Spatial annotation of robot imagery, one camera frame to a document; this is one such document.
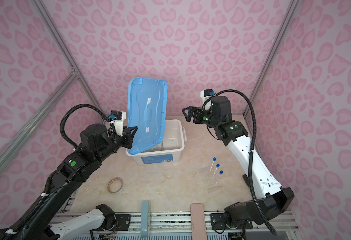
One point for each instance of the light blue clamp bar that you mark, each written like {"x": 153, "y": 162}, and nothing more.
{"x": 145, "y": 219}

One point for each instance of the pink clamp bar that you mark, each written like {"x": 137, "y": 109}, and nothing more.
{"x": 198, "y": 226}

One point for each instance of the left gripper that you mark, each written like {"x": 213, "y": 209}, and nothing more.
{"x": 128, "y": 137}

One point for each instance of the white plastic bin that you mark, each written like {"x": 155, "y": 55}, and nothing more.
{"x": 169, "y": 150}

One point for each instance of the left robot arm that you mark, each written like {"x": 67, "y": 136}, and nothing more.
{"x": 96, "y": 145}

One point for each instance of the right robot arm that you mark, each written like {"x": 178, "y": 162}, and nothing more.
{"x": 269, "y": 198}

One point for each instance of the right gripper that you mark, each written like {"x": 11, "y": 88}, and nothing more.
{"x": 199, "y": 111}

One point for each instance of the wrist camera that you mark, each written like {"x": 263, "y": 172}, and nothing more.
{"x": 206, "y": 94}
{"x": 117, "y": 119}

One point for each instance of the blue plastic lid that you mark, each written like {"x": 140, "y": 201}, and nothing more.
{"x": 147, "y": 106}

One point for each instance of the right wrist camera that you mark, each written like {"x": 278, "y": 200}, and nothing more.
{"x": 206, "y": 94}

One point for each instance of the clear tape roll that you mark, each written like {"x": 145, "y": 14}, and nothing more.
{"x": 115, "y": 185}

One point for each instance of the aluminium mounting rail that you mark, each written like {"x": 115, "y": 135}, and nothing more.
{"x": 178, "y": 226}

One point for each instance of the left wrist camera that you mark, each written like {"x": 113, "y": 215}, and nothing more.
{"x": 117, "y": 119}

